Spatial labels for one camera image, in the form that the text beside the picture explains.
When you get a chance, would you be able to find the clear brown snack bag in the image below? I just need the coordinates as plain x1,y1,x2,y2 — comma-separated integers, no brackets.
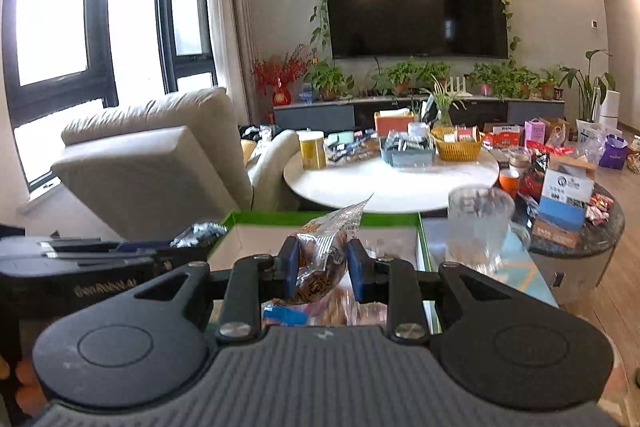
284,199,369,306

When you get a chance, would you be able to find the green white cardboard box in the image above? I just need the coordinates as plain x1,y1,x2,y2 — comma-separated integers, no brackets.
207,211,433,271

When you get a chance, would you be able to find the white round coffee table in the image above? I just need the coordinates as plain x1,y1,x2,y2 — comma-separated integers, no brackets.
283,150,499,213

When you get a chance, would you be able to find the clear glass mug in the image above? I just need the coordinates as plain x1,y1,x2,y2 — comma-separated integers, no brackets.
445,185,533,275

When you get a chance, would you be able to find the blue plastic basket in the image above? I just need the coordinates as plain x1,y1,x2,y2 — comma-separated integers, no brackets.
380,131,435,168

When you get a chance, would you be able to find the beige sofa armchair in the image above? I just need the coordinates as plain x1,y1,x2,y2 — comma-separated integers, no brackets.
51,87,298,241

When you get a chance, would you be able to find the yellow tin can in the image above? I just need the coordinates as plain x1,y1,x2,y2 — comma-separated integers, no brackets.
297,130,326,170

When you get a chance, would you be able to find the yellow woven basket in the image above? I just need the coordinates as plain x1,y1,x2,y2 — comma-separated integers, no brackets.
431,128,482,162

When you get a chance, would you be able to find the orange cup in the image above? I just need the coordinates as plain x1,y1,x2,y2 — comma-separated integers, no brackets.
499,168,520,199

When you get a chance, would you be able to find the orange tissue box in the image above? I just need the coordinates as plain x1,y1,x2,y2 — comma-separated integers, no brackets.
374,108,416,139

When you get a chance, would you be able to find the dark round side table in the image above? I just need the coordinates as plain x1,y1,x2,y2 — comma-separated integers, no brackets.
513,182,626,305

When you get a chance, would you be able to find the grey tv cabinet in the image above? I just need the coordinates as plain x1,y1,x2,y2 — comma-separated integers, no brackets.
273,95,565,133

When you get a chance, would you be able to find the spider plant in vase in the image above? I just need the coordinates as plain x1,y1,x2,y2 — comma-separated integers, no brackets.
421,76,465,129

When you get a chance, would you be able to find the white blue paper box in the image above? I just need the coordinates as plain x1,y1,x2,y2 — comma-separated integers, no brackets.
533,164,594,248

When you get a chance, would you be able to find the red flower bouquet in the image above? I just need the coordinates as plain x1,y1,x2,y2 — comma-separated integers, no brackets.
252,44,311,107

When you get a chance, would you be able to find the pink small box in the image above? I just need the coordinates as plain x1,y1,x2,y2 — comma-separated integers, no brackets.
524,118,547,145

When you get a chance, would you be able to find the purple gift bag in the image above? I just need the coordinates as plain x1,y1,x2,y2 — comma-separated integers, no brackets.
599,134,628,170

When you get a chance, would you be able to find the tall leafy floor plant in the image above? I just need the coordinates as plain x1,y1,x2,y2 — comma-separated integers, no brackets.
559,49,616,122

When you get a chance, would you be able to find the black wall television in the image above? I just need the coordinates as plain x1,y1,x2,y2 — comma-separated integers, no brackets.
326,0,509,58

